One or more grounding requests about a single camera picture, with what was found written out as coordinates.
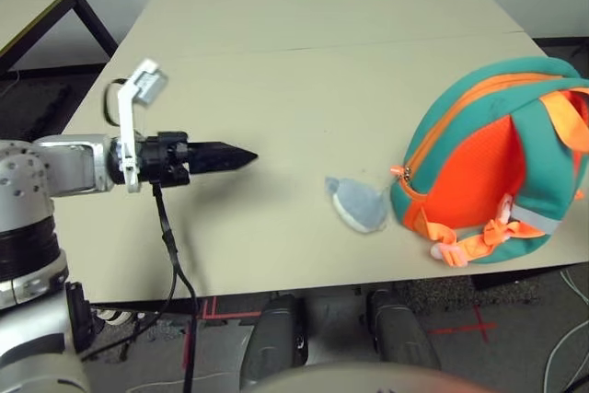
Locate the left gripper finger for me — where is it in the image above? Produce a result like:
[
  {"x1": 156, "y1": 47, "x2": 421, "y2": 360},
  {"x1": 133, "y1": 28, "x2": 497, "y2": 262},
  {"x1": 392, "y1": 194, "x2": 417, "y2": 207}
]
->
[
  {"x1": 187, "y1": 139, "x2": 260, "y2": 162},
  {"x1": 187, "y1": 156, "x2": 253, "y2": 177}
]

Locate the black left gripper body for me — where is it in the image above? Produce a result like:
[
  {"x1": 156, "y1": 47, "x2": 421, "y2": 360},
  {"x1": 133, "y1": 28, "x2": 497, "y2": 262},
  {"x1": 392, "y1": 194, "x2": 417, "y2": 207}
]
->
[{"x1": 135, "y1": 130, "x2": 192, "y2": 190}]

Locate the teal orange child backpack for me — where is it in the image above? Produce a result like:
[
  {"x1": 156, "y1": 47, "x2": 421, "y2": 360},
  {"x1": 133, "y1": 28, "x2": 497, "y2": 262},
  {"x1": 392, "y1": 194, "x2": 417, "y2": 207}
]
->
[{"x1": 389, "y1": 56, "x2": 589, "y2": 271}]

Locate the white black sneaker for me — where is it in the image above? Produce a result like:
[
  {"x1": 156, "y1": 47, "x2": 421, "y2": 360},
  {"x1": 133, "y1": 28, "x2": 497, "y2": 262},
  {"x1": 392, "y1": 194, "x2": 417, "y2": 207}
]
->
[{"x1": 94, "y1": 307, "x2": 147, "y2": 328}]

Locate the dark grey left robot leg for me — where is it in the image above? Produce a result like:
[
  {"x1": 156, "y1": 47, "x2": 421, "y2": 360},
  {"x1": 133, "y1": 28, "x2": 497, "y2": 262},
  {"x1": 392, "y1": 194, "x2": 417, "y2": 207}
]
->
[{"x1": 241, "y1": 294, "x2": 310, "y2": 387}]

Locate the side table with black legs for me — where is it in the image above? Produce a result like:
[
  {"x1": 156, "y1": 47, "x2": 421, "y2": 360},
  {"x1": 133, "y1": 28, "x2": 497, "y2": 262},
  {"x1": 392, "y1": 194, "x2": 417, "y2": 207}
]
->
[{"x1": 0, "y1": 0, "x2": 120, "y2": 83}]

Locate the silver metal cylinder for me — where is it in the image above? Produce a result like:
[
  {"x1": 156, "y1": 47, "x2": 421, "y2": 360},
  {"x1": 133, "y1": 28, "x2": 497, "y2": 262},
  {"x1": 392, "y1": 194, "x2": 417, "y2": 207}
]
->
[{"x1": 367, "y1": 289, "x2": 443, "y2": 372}]

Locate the grey robot torso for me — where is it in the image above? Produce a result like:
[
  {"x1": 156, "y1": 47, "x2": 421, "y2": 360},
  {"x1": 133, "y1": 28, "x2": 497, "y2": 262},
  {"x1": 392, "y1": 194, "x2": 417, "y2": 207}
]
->
[{"x1": 257, "y1": 360, "x2": 507, "y2": 393}]

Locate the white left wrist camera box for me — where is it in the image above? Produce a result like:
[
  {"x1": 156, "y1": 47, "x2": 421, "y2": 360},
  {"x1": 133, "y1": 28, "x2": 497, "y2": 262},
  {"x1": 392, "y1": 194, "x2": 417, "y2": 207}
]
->
[{"x1": 117, "y1": 58, "x2": 169, "y2": 195}]

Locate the short black camera cable loop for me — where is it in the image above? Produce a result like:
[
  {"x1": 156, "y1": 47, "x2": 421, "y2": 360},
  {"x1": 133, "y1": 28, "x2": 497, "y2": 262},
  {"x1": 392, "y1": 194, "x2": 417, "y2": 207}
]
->
[{"x1": 102, "y1": 78, "x2": 130, "y2": 126}]

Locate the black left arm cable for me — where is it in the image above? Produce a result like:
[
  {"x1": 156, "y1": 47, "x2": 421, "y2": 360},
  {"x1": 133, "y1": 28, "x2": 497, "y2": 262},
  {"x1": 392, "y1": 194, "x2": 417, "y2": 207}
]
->
[{"x1": 80, "y1": 182, "x2": 202, "y2": 393}]

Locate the grey plush dolphin keychain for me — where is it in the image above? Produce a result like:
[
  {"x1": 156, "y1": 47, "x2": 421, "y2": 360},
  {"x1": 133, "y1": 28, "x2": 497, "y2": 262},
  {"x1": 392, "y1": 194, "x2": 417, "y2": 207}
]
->
[{"x1": 324, "y1": 175, "x2": 392, "y2": 234}]

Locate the thin white floor cable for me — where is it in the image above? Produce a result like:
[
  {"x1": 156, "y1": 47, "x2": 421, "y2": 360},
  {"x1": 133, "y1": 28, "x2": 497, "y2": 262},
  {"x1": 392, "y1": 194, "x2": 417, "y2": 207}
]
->
[{"x1": 133, "y1": 367, "x2": 259, "y2": 389}]

